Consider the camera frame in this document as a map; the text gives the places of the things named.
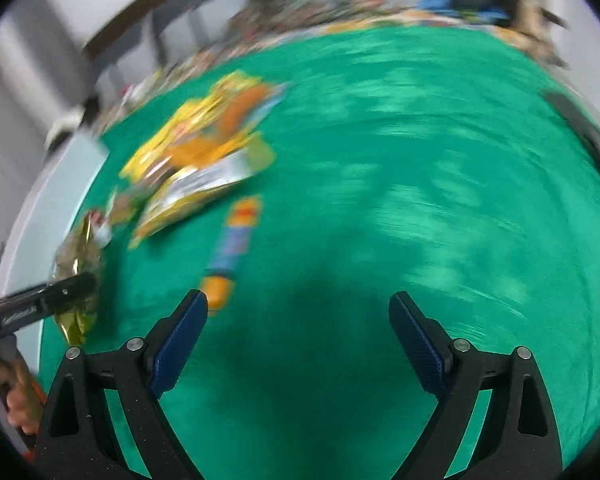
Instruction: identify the pale blue board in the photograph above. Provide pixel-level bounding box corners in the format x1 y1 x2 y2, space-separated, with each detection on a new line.
0 127 111 376

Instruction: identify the blue cloth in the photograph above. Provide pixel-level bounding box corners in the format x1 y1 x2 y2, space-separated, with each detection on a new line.
420 0 506 26

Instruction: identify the brown wooden headboard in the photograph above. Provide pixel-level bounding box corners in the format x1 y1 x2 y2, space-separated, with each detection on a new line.
82 0 241 58

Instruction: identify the green floral blanket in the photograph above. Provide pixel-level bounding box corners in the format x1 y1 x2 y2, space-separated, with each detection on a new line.
30 25 600 480

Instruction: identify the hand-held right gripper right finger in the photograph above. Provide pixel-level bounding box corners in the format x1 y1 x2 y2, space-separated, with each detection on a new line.
388 291 566 480

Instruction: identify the dark floral cloth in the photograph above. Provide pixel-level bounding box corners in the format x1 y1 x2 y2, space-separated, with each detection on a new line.
227 0 341 48

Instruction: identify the silver yellow snack packet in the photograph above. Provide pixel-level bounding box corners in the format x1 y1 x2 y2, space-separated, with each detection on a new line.
129 135 277 252

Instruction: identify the person's left hand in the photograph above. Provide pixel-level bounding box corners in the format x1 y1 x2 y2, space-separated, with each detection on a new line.
0 340 47 436

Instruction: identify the yellow sausage packet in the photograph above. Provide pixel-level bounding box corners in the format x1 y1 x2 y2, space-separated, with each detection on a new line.
119 71 261 183

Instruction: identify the gold foil snack packet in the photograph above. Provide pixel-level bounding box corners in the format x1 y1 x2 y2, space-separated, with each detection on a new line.
50 210 107 347

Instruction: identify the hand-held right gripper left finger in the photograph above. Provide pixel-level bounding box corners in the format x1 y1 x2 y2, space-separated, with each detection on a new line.
32 288 209 480

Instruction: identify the clear orange sausage packet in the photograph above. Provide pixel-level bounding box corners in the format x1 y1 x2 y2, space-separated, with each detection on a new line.
180 80 289 171

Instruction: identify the black smartphone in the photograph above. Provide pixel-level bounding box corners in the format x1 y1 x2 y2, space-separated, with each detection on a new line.
541 89 600 186

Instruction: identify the white book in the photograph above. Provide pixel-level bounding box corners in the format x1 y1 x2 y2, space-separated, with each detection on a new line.
46 104 100 152

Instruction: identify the patterned bedsheet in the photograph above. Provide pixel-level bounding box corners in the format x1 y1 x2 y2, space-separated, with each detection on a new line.
110 7 546 121

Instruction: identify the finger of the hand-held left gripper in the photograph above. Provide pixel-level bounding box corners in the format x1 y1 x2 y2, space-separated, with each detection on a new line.
0 272 99 347

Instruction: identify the blue orange stick packet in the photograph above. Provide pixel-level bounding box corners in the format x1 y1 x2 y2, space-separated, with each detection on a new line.
200 196 264 317

